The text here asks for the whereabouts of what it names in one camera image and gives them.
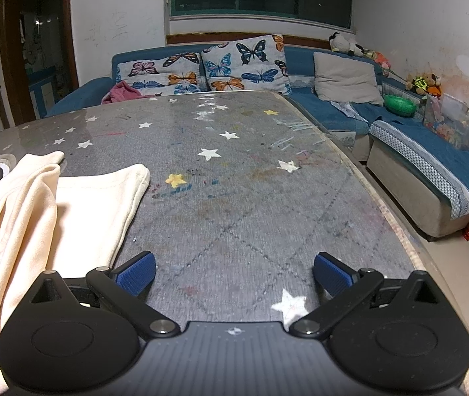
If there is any square butterfly-print pillow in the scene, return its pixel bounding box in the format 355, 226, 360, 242
200, 34, 293, 95

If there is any clear plastic storage box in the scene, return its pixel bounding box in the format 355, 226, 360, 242
423, 93, 469, 151

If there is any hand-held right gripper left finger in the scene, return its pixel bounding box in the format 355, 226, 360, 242
31, 251, 181, 340

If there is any blue-white patterned cloth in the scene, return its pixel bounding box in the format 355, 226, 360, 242
329, 101, 369, 123

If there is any green bowl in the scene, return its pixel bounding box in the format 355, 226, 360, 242
384, 94, 418, 116

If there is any orange plush toy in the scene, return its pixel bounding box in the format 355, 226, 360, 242
364, 47, 392, 69

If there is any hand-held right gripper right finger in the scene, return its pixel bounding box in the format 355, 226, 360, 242
289, 251, 440, 339

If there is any black-and-white plush toy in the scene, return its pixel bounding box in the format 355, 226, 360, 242
328, 32, 367, 57

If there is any yellow green plush toy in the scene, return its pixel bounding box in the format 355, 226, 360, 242
405, 72, 444, 98

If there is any cream shirt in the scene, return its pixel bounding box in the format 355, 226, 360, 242
0, 151, 151, 396

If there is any brown wooden door frame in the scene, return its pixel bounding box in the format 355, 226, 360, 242
0, 0, 79, 128

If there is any grey star-print tablecloth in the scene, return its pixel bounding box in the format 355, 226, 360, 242
0, 91, 427, 396

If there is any pink cloth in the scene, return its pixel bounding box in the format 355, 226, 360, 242
101, 80, 153, 105

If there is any beige pillow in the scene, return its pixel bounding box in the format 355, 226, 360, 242
313, 51, 384, 106

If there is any blue corner sofa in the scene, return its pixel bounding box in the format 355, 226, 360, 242
45, 43, 469, 241

